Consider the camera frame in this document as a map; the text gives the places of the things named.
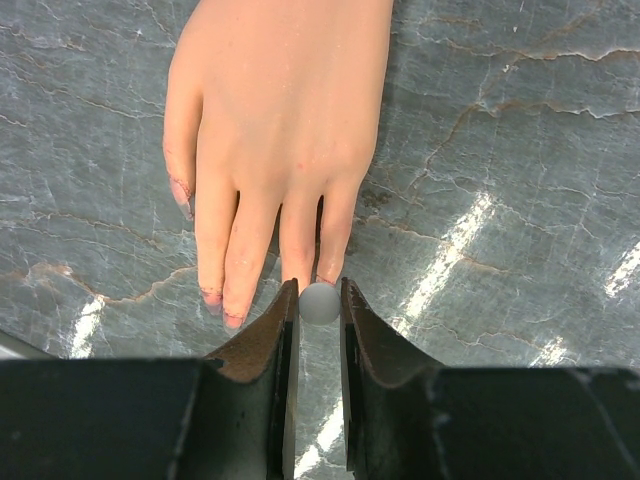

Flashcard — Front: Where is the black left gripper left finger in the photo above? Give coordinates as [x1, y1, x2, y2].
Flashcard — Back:
[1, 280, 299, 479]

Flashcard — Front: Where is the mannequin hand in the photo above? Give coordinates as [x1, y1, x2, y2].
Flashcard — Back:
[163, 1, 393, 331]

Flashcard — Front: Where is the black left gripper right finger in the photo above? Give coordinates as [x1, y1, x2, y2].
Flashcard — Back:
[340, 279, 639, 479]

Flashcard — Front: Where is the white nail polish cap brush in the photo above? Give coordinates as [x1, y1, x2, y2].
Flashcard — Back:
[299, 282, 341, 326]

